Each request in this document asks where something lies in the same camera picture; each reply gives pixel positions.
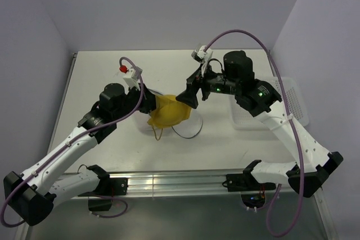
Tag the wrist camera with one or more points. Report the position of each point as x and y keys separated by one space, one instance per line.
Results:
x=203 y=56
x=131 y=77

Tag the yellow cloth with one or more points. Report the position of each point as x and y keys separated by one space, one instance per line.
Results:
x=168 y=113

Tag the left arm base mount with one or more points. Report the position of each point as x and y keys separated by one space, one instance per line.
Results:
x=103 y=198

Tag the aluminium rail frame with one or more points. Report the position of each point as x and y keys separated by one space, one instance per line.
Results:
x=162 y=71

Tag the white plastic basket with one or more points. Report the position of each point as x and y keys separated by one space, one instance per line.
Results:
x=242 y=120

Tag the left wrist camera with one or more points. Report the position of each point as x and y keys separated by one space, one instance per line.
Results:
x=131 y=77

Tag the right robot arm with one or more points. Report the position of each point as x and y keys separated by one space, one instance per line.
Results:
x=312 y=164

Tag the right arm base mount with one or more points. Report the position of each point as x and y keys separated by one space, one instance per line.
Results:
x=246 y=183

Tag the white mesh laundry bag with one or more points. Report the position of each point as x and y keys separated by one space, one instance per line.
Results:
x=187 y=129

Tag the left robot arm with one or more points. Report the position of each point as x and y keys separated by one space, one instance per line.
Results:
x=35 y=192

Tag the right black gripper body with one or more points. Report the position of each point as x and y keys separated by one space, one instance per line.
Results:
x=212 y=82

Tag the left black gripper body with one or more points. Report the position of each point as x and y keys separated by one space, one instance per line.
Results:
x=131 y=100

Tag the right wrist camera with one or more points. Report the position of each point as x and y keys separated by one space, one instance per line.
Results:
x=203 y=56

